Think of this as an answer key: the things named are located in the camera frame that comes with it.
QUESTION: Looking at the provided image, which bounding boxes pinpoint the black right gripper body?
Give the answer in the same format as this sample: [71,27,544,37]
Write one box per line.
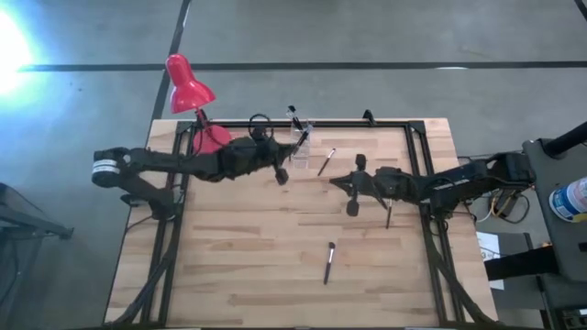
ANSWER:
[362,167,407,203]

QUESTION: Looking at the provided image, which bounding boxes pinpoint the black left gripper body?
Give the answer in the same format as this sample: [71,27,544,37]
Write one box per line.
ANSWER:
[224,136,279,180]

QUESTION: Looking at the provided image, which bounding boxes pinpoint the large fluffy black makeup brush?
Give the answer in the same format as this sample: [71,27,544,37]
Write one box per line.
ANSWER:
[323,241,337,286]

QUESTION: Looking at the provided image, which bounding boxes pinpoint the clear acrylic organizer container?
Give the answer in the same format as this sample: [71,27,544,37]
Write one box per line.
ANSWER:
[289,116,314,170]

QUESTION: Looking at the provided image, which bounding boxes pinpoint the red desk lamp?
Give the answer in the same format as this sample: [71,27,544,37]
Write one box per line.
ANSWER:
[164,53,233,156]

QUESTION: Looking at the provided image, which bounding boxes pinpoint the white paper sheet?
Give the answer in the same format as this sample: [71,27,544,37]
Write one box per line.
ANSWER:
[476,231,505,291]

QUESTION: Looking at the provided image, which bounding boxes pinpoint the black metal beam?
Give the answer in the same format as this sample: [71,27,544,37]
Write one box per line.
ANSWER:
[483,245,559,281]

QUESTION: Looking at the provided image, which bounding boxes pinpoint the grey metal cabinet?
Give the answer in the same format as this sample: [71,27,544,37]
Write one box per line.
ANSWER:
[522,137,587,283]

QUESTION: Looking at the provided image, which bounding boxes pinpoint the white blue wipes canister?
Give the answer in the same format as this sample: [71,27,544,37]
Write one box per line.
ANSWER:
[548,176,587,224]

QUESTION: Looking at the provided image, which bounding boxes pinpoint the dark metal stand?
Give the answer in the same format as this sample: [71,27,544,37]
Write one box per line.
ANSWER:
[0,182,74,322]

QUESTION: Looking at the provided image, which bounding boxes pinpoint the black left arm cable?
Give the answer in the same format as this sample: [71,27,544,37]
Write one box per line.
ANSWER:
[249,113,275,141]

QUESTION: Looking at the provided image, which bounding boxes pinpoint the black aluminium table frame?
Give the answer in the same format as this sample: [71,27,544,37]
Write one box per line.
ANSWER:
[107,119,499,329]

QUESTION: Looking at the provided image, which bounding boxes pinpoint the black round post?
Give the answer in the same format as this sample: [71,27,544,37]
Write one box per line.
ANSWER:
[543,121,587,158]

